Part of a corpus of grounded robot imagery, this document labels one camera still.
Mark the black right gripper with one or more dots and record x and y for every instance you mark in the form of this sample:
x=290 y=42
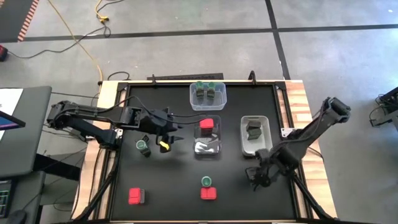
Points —
x=269 y=163

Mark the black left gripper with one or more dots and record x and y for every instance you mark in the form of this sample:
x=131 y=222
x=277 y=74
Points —
x=161 y=124

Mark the smoked paprika tin red lid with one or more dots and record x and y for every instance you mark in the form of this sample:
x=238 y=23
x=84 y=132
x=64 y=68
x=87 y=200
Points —
x=206 y=124

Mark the red block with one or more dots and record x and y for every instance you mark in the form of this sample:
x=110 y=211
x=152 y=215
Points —
x=208 y=193
x=134 y=196

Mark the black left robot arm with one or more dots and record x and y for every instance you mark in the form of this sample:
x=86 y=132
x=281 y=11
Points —
x=93 y=112

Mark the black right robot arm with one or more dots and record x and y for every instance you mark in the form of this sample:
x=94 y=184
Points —
x=311 y=137

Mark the grey translucent plastic bin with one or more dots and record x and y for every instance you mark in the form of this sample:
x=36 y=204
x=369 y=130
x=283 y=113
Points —
x=199 y=138

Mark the white plastic bin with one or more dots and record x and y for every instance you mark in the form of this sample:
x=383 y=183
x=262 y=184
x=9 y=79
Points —
x=266 y=137

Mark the clear plastic bin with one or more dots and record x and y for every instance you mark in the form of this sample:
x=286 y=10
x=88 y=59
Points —
x=217 y=104

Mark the light wooden table side board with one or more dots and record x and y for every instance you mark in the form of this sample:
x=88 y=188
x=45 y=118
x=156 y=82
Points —
x=297 y=96
x=107 y=93

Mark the grey desk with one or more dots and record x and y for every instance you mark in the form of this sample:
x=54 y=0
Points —
x=31 y=140

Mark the tablet with lit screen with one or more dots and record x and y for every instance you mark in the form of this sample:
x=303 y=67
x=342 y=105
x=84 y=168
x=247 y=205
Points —
x=7 y=123

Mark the white paper sheet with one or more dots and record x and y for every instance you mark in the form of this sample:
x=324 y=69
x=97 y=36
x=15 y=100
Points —
x=11 y=99

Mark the keyboard with lit keys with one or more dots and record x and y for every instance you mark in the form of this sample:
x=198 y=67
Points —
x=4 y=199

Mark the red device on floor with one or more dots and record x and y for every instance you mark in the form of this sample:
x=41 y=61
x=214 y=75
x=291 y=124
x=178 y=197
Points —
x=2 y=53

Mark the black mat orange striped edge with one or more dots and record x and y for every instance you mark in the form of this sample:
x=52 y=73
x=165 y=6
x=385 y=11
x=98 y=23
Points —
x=12 y=18

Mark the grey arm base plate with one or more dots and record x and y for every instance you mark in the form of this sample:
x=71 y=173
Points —
x=287 y=132

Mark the black metal table frame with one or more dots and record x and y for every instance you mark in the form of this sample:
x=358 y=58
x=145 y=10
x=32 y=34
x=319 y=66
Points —
x=122 y=86

